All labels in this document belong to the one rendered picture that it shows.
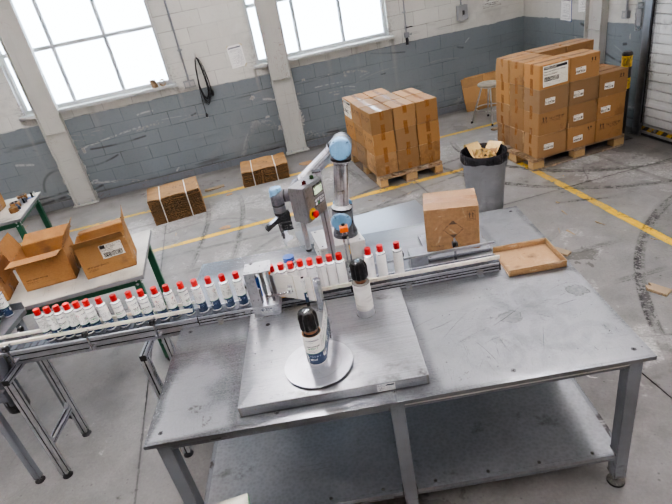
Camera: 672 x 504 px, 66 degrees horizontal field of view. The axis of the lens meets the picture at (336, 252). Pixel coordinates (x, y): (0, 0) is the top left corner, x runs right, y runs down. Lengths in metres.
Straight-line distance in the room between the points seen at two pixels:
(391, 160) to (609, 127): 2.47
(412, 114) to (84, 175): 4.71
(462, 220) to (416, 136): 3.34
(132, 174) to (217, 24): 2.46
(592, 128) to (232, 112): 4.78
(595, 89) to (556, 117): 0.51
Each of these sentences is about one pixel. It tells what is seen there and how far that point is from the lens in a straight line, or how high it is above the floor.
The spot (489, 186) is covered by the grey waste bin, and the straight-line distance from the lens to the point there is 5.16.
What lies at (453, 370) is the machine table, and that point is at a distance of 2.28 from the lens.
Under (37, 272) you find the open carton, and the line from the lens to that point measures 4.14.
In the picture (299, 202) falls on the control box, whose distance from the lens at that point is 2.58.
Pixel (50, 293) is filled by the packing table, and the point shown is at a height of 0.78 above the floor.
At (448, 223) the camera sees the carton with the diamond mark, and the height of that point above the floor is 1.02.
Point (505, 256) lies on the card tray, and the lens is 3.00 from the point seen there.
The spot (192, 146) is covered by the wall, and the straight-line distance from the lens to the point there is 8.06.
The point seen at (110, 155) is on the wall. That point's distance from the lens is 8.19.
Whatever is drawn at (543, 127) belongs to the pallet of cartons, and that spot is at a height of 0.49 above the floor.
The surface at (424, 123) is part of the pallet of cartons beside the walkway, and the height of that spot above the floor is 0.64.
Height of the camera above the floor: 2.39
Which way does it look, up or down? 29 degrees down
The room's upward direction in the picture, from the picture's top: 11 degrees counter-clockwise
